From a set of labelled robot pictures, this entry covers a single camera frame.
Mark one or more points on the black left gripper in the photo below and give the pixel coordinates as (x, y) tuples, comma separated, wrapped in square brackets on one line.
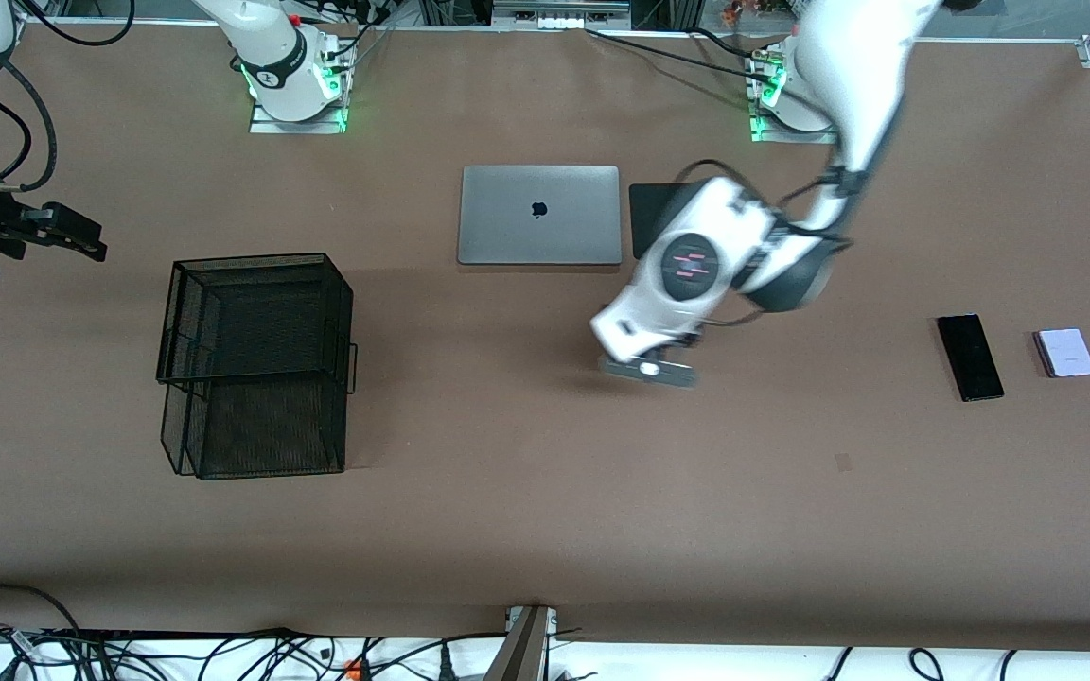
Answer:
[(688, 340)]

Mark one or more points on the long black smartphone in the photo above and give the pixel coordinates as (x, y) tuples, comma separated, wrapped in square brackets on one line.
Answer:
[(970, 357)]

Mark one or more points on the lavender flip phone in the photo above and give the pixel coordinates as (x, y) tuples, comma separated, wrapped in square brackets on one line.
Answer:
[(1067, 353)]

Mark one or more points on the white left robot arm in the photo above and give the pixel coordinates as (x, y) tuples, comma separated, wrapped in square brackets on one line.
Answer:
[(696, 265)]

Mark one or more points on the black mouse pad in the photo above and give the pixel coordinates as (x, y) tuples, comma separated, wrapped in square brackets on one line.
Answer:
[(644, 218)]

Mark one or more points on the silver closed laptop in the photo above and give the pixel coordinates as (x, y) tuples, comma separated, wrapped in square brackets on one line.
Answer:
[(539, 227)]

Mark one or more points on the white power strip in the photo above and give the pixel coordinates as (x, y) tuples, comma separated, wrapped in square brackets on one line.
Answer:
[(561, 14)]

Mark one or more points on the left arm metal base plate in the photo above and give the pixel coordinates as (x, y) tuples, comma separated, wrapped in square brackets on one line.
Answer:
[(782, 136)]

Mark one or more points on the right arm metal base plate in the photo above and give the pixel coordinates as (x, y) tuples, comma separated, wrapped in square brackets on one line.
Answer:
[(299, 126)]

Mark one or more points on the aluminium camera mount post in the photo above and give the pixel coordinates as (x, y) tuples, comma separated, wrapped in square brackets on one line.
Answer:
[(521, 653)]

